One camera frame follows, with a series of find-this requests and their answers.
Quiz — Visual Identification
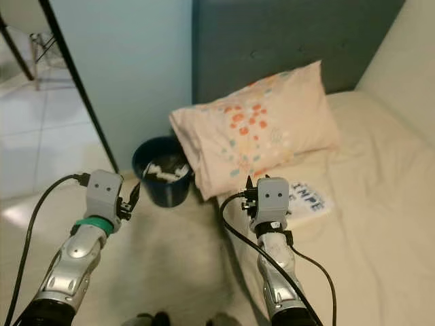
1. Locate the white crumpled paper rubbish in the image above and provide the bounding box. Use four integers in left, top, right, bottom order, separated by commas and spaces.
143, 156, 188, 183

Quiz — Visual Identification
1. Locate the grey robot leg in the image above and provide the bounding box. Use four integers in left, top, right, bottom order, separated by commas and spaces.
136, 312, 171, 326
211, 312, 242, 326

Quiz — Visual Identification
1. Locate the grey robot left leg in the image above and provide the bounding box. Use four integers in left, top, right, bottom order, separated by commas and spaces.
136, 312, 171, 326

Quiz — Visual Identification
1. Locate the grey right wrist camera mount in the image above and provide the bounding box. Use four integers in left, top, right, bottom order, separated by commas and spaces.
247, 177, 292, 235

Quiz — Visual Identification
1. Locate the grey robot right leg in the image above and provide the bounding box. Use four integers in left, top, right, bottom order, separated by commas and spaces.
211, 312, 242, 326

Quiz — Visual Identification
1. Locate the dark blue trash bin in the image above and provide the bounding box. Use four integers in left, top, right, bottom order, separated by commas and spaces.
131, 136, 194, 208

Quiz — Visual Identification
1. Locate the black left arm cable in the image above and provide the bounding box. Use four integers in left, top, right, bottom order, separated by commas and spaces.
3, 173, 90, 326

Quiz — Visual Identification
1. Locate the pink patterned pillow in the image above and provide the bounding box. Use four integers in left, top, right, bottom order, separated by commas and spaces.
169, 60, 342, 201

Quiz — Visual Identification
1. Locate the teal upholstered headboard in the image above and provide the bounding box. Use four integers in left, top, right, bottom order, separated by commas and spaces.
190, 0, 405, 106

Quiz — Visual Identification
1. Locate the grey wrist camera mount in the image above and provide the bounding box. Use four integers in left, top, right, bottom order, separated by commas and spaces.
85, 170, 124, 225
247, 177, 292, 235

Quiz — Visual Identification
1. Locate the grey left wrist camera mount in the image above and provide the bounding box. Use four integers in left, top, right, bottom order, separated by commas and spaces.
85, 170, 124, 225

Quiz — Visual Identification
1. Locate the white book with black letters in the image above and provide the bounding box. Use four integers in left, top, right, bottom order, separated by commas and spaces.
287, 180, 334, 225

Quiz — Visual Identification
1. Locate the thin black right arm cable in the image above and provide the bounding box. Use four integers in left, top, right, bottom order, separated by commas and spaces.
289, 244, 337, 326

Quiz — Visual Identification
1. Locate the white chair with wooden legs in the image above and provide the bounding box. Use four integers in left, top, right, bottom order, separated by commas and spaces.
0, 0, 60, 89

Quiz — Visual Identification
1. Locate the black door frame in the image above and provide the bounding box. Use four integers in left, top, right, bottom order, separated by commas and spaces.
37, 0, 120, 174

